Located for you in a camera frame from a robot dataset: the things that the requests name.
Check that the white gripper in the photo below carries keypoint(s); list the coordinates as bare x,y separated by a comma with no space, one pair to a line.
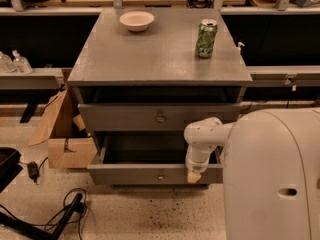
196,166

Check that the grey drawer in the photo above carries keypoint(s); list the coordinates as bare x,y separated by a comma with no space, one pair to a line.
140,159
154,117

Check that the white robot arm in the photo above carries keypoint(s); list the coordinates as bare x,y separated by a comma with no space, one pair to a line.
271,171

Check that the grey drawer cabinet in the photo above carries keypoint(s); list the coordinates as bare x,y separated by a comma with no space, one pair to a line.
158,65

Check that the grey top drawer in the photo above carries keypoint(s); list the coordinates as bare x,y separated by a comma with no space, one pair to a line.
154,117

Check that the open cardboard box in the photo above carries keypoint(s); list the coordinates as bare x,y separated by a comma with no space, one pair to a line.
62,128

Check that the small white pump bottle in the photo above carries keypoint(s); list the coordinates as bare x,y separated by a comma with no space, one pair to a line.
240,47

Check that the grey bench right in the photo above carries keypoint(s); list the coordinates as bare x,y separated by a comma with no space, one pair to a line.
284,76

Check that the grey bench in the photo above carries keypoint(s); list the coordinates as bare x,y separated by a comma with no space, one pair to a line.
284,76
38,79

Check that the green soda can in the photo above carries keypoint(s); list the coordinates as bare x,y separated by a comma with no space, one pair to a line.
206,37

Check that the black power adapter left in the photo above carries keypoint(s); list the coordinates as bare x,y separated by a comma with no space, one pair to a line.
34,169

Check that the white paper bowl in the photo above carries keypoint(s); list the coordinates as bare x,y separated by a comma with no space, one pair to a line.
136,21

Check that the grey bench left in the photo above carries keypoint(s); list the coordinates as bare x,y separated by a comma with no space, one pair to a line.
38,79

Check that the black bin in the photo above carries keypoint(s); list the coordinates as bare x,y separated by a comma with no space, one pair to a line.
9,166

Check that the clear sanitizer bottle right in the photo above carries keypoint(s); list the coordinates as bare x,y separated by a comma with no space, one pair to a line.
21,63

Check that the clear sanitizer bottle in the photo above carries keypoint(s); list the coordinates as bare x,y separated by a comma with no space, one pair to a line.
21,63
6,63

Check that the clear sanitizer bottle left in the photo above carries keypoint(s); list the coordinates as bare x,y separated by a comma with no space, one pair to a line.
6,63

